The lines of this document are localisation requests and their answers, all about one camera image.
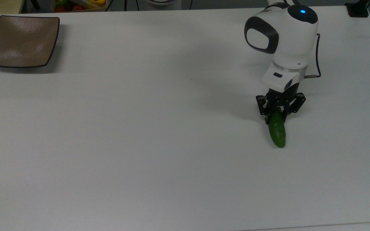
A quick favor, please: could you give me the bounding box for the black table clamp base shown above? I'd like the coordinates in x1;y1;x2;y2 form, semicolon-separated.
345;0;370;18

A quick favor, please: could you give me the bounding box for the yellow toy fruit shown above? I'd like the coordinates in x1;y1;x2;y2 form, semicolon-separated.
87;0;107;9

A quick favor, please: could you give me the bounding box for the brown square ceramic plate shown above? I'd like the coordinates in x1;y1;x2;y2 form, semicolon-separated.
0;15;60;68

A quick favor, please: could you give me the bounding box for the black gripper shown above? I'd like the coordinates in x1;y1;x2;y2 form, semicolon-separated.
256;80;307;125

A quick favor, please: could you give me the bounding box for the green cucumber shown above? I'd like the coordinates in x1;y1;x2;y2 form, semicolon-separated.
268;111;286;149

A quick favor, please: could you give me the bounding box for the tray of toy fruit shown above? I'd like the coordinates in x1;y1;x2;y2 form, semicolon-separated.
50;0;110;13

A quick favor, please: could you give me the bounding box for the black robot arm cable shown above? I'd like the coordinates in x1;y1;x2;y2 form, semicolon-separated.
303;33;321;79

